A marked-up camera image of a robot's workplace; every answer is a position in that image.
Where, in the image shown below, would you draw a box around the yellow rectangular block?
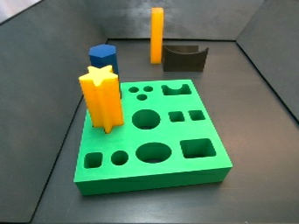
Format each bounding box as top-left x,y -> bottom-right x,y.
151,7 -> 164,64

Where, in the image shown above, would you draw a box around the green foam shape board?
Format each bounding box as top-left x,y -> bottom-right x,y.
73,80 -> 232,195

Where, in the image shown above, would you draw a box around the yellow star prism block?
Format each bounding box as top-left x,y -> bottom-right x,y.
78,65 -> 124,134

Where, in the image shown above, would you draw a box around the black curved arch block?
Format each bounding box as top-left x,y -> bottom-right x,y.
163,45 -> 209,72

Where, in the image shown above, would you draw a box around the blue hexagonal prism block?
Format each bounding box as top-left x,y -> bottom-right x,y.
88,44 -> 119,74

